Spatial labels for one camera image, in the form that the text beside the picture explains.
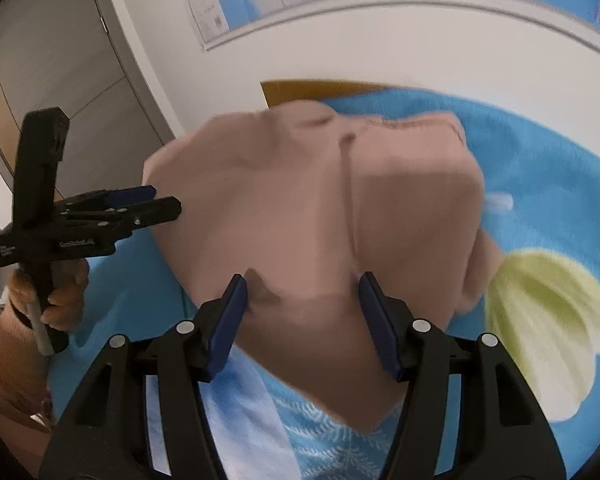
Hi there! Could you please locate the pink shirt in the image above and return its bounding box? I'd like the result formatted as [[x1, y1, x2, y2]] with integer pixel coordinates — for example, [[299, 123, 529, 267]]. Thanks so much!
[[143, 101, 504, 434]]

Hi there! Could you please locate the orange sleeved left forearm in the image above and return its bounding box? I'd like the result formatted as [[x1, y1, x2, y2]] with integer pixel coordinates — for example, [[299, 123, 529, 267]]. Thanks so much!
[[0, 304, 48, 432]]

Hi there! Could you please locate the left hand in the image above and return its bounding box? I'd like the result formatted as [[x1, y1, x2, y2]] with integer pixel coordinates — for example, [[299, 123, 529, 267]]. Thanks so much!
[[7, 259, 90, 332]]

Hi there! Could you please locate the grey wooden door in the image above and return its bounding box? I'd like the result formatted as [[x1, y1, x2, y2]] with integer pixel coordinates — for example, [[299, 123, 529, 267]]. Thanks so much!
[[0, 0, 173, 226]]

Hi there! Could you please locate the blue patterned bed sheet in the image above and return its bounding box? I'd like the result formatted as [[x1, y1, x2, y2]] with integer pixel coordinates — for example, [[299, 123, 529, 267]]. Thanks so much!
[[50, 89, 600, 479]]

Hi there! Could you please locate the wooden headboard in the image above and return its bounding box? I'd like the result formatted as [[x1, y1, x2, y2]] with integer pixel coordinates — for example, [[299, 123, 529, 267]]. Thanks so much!
[[261, 79, 389, 107]]

